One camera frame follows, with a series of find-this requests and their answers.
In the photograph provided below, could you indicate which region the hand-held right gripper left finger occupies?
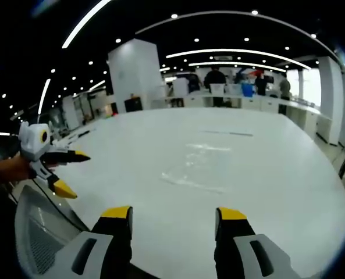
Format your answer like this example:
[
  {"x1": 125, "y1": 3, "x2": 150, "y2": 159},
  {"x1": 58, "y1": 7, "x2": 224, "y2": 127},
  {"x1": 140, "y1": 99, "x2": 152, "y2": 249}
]
[{"x1": 52, "y1": 205, "x2": 134, "y2": 279}]

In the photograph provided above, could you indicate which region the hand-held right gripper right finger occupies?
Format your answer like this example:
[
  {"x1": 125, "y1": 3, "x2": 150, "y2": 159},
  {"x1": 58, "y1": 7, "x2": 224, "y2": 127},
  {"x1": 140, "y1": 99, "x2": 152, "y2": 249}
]
[{"x1": 214, "y1": 206, "x2": 303, "y2": 279}]

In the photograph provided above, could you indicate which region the clear resealable plastic bag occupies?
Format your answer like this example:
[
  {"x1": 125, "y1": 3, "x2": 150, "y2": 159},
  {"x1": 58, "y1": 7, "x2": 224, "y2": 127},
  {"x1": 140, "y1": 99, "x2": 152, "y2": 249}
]
[{"x1": 160, "y1": 141, "x2": 234, "y2": 194}]

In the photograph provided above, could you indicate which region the person's left hand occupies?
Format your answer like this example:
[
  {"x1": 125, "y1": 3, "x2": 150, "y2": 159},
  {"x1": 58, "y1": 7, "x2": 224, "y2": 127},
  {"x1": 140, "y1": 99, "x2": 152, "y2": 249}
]
[{"x1": 0, "y1": 153, "x2": 33, "y2": 184}]

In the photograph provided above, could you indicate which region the white mesh basket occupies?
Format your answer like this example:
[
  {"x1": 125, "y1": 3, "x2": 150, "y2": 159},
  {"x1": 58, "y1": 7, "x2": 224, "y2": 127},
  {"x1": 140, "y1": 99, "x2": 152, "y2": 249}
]
[{"x1": 13, "y1": 183, "x2": 91, "y2": 276}]

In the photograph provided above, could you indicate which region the black cabinet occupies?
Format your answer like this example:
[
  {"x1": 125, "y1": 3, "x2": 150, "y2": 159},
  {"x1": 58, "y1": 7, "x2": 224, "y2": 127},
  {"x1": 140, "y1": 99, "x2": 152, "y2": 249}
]
[{"x1": 124, "y1": 98, "x2": 144, "y2": 113}]

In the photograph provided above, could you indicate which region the white square pillar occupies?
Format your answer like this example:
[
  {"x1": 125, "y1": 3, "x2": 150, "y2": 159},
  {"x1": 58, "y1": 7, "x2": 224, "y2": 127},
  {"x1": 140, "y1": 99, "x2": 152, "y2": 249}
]
[{"x1": 107, "y1": 38, "x2": 166, "y2": 113}]

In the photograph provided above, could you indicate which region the long white counter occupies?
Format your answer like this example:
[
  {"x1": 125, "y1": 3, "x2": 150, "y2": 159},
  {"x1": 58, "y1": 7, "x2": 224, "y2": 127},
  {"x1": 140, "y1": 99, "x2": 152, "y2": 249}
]
[{"x1": 163, "y1": 91, "x2": 333, "y2": 143}]

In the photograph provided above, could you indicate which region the blue bucket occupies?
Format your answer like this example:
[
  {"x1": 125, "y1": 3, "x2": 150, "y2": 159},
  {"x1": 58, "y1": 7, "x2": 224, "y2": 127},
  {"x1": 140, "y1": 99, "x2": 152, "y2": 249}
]
[{"x1": 241, "y1": 82, "x2": 255, "y2": 96}]

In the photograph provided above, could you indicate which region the white storage box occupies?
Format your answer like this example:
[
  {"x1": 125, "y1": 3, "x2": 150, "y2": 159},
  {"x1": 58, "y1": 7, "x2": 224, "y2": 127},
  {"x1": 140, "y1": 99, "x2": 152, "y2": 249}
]
[{"x1": 209, "y1": 83, "x2": 227, "y2": 94}]

